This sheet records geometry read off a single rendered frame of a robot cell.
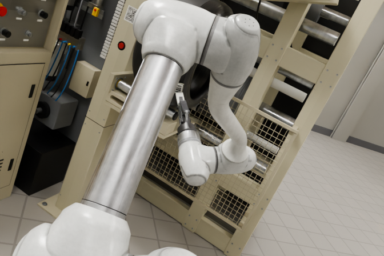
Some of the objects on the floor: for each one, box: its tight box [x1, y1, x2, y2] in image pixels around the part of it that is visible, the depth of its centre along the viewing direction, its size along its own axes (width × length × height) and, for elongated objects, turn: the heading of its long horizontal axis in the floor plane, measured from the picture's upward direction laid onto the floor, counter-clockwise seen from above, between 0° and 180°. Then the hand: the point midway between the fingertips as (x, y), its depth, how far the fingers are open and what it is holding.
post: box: [55, 0, 176, 211], centre depth 189 cm, size 13×13×250 cm
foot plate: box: [37, 193, 62, 219], centre depth 227 cm, size 27×27×2 cm
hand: (180, 99), depth 162 cm, fingers closed
